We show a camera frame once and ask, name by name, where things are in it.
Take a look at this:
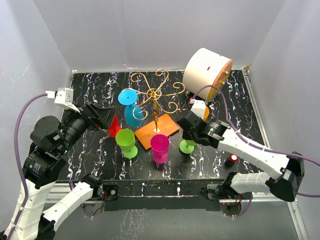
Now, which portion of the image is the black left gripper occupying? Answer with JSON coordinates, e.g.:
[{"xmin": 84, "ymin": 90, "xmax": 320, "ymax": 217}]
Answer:
[{"xmin": 58, "ymin": 100, "xmax": 119, "ymax": 154}]

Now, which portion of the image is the green plastic wine glass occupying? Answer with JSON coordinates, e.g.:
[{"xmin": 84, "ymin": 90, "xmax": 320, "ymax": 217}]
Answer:
[
  {"xmin": 115, "ymin": 128, "xmax": 138, "ymax": 159},
  {"xmin": 179, "ymin": 139, "xmax": 197, "ymax": 154}
]

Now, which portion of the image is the blue plastic wine glass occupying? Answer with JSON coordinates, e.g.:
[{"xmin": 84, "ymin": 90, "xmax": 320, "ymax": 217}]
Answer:
[{"xmin": 118, "ymin": 89, "xmax": 144, "ymax": 127}]

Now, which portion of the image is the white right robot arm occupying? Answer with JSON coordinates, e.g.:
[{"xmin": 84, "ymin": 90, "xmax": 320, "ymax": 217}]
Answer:
[{"xmin": 176, "ymin": 111, "xmax": 305, "ymax": 202}]

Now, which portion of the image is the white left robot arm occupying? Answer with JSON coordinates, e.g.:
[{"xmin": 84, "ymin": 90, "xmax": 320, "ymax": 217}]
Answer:
[{"xmin": 0, "ymin": 102, "xmax": 116, "ymax": 240}]

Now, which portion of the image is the red plastic wine glass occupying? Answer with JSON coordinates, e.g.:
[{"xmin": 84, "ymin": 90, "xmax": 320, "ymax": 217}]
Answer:
[{"xmin": 108, "ymin": 114, "xmax": 122, "ymax": 138}]

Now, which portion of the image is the orange plastic wine glass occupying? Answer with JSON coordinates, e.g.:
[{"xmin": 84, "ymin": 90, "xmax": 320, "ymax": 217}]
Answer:
[{"xmin": 203, "ymin": 105, "xmax": 210, "ymax": 122}]

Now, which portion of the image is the magenta plastic wine glass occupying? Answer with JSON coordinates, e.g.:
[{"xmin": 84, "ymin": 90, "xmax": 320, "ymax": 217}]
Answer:
[{"xmin": 150, "ymin": 134, "xmax": 170, "ymax": 164}]

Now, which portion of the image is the red push button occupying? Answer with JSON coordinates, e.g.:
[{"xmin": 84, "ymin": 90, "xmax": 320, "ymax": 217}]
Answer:
[{"xmin": 224, "ymin": 154, "xmax": 238, "ymax": 168}]

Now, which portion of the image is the white cylindrical container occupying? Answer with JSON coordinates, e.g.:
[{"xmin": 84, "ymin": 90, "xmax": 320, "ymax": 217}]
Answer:
[{"xmin": 182, "ymin": 47, "xmax": 233, "ymax": 102}]

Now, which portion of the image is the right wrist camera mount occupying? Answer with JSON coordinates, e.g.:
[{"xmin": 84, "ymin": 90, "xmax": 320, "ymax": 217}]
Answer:
[{"xmin": 189, "ymin": 98, "xmax": 206, "ymax": 120}]

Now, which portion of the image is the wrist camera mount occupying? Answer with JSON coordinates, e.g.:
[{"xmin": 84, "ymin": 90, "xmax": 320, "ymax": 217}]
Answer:
[
  {"xmin": 45, "ymin": 87, "xmax": 80, "ymax": 113},
  {"xmin": 189, "ymin": 98, "xmax": 206, "ymax": 120}
]

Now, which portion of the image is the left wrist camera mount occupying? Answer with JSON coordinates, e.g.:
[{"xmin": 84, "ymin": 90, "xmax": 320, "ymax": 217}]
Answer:
[{"xmin": 45, "ymin": 87, "xmax": 80, "ymax": 113}]

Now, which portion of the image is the gold wire wine glass rack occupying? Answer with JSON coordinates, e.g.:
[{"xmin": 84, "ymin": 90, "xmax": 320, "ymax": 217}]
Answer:
[{"xmin": 130, "ymin": 68, "xmax": 186, "ymax": 151}]

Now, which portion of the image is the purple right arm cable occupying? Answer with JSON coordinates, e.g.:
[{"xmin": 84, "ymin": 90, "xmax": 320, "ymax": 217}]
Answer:
[{"xmin": 192, "ymin": 84, "xmax": 320, "ymax": 218}]

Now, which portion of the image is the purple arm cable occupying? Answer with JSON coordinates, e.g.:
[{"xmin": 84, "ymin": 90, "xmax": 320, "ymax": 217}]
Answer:
[
  {"xmin": 3, "ymin": 92, "xmax": 51, "ymax": 238},
  {"xmin": 192, "ymin": 84, "xmax": 320, "ymax": 218}
]

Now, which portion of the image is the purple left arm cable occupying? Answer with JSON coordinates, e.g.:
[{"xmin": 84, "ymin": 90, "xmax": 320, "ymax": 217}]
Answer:
[{"xmin": 3, "ymin": 92, "xmax": 51, "ymax": 238}]

